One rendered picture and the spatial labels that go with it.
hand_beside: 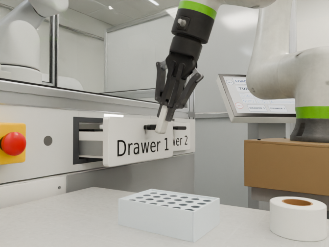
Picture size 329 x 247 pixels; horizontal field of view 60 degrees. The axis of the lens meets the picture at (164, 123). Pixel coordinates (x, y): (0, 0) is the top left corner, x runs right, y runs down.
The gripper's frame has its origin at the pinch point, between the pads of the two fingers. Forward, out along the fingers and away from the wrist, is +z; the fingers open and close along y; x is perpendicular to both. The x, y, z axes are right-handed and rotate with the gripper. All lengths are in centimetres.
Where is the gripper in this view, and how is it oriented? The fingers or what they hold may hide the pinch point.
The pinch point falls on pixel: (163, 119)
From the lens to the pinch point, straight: 71.7
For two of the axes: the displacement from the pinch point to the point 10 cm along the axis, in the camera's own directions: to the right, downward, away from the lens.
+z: -2.9, 9.4, 1.5
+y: 8.1, 3.3, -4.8
